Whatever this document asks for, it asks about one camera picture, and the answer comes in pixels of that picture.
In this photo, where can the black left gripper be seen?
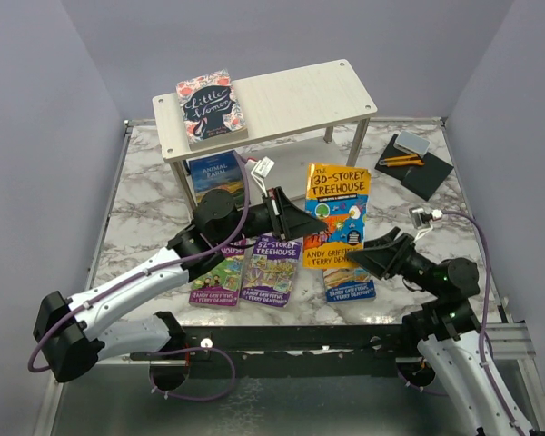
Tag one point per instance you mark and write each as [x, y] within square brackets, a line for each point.
[292, 222]

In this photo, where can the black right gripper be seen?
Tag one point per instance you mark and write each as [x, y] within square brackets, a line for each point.
[385, 255]

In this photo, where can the yellow 130-Storey Treehouse book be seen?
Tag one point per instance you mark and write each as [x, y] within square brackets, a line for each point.
[338, 196]

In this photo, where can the Animal Farm book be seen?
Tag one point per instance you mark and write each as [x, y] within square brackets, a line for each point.
[218, 171]

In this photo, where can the Little Women book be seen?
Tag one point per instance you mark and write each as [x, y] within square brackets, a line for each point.
[210, 109]

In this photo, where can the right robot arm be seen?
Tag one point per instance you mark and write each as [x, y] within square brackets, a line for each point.
[447, 333]

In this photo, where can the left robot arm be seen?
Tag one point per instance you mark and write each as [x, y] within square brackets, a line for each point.
[75, 333]

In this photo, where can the purple 52-Storey Treehouse book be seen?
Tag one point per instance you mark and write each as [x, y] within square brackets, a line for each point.
[271, 271]

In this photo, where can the blue treehouse book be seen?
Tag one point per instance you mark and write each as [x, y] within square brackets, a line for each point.
[347, 285]

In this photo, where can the small black mat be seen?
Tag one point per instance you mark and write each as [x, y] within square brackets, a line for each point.
[424, 184]

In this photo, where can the large black mat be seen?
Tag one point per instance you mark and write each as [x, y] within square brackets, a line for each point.
[410, 168]

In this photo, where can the purple green treehouse book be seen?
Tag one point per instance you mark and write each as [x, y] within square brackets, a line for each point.
[221, 286]

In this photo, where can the white two-tier shelf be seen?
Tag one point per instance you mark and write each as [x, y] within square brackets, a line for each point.
[312, 114]

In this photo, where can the grey white box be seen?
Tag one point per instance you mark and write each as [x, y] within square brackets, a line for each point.
[411, 143]

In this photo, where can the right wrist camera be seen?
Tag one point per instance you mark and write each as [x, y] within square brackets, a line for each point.
[423, 220]

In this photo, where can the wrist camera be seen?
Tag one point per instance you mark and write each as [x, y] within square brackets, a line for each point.
[423, 220]
[259, 169]

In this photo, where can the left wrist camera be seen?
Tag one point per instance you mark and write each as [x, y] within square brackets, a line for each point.
[259, 169]

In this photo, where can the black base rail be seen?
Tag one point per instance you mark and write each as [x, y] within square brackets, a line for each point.
[310, 351]

